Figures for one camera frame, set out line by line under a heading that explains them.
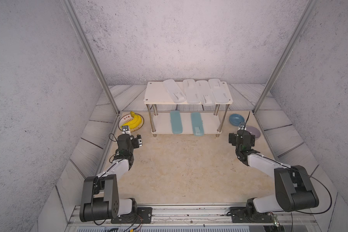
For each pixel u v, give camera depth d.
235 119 1.11
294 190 0.43
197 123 1.04
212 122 1.07
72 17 0.73
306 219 0.71
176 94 0.81
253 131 1.04
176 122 1.05
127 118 1.16
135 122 1.08
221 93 0.81
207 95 0.79
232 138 0.85
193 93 0.81
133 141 0.76
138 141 0.84
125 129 0.76
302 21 0.75
